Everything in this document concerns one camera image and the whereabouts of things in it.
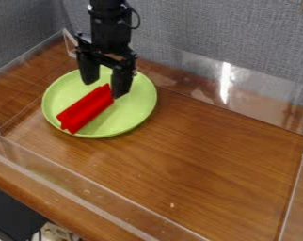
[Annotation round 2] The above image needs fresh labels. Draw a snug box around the clear acrylic corner bracket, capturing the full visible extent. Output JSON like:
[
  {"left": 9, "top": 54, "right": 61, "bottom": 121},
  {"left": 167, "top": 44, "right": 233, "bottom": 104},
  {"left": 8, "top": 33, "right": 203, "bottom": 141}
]
[{"left": 63, "top": 28, "right": 77, "bottom": 58}]

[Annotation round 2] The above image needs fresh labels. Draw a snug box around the red elongated block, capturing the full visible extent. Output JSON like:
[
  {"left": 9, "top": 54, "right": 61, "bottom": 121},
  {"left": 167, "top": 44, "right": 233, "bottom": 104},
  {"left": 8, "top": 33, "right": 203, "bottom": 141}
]
[{"left": 56, "top": 84, "right": 115, "bottom": 134}]

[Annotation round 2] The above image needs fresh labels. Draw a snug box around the clear acrylic enclosure wall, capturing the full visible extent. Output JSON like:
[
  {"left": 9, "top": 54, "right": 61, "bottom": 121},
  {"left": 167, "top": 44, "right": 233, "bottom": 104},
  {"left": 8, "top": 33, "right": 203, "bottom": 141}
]
[{"left": 0, "top": 34, "right": 303, "bottom": 241}]

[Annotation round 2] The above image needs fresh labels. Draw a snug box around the green round plate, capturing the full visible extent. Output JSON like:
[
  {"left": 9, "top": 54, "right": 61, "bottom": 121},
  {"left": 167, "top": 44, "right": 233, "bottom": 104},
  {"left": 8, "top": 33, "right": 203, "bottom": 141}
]
[{"left": 41, "top": 66, "right": 157, "bottom": 138}]

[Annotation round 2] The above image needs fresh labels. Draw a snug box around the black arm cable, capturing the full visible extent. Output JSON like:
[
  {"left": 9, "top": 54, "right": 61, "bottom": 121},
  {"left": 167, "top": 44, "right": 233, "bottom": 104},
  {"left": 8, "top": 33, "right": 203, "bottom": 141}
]
[{"left": 121, "top": 2, "right": 141, "bottom": 31}]

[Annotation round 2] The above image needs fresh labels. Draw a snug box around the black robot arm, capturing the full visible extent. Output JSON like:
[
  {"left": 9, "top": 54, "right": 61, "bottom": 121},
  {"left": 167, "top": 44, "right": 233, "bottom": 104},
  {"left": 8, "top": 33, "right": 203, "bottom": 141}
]
[{"left": 76, "top": 0, "right": 140, "bottom": 99}]

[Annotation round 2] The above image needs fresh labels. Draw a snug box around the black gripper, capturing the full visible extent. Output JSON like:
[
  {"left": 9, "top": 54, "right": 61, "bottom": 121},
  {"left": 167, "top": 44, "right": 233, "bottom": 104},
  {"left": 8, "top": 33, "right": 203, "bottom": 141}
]
[{"left": 76, "top": 18, "right": 139, "bottom": 99}]

